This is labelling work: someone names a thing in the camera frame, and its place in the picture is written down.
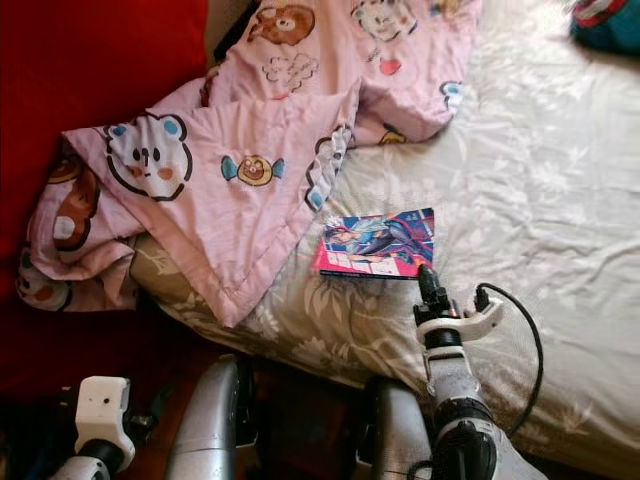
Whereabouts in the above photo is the colourful comic book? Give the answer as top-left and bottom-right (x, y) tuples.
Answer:
(315, 208), (436, 281)

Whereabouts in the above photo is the pink cartoon blanket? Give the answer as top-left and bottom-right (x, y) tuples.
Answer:
(15, 0), (481, 326)

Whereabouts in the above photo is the silver robot left leg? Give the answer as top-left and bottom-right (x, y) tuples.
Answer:
(165, 355), (241, 480)

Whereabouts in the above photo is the red fabric cushion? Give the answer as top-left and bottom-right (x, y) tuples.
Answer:
(0, 0), (211, 401)

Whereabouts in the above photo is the red striped star bolster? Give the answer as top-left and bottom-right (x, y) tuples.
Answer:
(570, 0), (640, 56)

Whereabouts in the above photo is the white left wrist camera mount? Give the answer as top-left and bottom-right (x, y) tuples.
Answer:
(77, 376), (136, 466)

